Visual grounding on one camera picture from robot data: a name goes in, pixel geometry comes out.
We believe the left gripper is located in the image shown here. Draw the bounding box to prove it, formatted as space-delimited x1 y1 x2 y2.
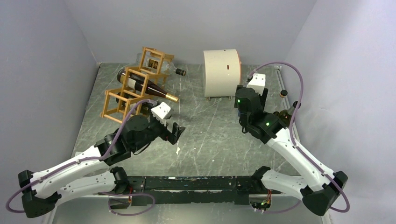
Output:
132 115 185 151

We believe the clear glass bottle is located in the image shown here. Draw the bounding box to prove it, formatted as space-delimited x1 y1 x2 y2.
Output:
280 90 288 98

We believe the dark green wine bottle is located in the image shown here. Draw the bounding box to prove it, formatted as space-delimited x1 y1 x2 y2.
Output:
273 101 302 128

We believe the dark bottle gold cap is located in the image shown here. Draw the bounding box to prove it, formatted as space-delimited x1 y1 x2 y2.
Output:
117 69 179 102

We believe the blue square glass bottle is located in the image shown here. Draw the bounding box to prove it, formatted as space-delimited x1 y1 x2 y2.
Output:
238 111 245 126

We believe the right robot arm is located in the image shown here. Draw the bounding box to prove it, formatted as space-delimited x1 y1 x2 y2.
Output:
234 85 348 216

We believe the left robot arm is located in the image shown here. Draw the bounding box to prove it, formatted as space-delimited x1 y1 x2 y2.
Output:
18 115 185 218

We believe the wooden wine rack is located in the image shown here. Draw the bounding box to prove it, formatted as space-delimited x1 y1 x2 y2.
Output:
100 47 179 123

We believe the beige cylindrical box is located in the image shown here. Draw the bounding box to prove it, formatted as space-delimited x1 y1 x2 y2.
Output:
203 49 241 98

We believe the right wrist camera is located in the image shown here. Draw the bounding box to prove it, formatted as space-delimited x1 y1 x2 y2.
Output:
247 73 266 96

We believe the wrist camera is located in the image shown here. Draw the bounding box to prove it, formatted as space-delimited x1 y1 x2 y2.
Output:
150 102 172 126
247 73 266 96

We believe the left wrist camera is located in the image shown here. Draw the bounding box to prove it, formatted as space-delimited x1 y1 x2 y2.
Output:
150 102 172 126

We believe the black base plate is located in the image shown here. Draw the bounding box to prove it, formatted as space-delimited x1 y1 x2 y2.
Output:
110 176 279 206

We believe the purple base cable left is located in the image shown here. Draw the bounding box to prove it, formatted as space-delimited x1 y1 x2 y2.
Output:
102 191 156 217

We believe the aluminium rail frame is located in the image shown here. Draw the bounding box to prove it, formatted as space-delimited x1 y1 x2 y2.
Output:
33 73 347 216

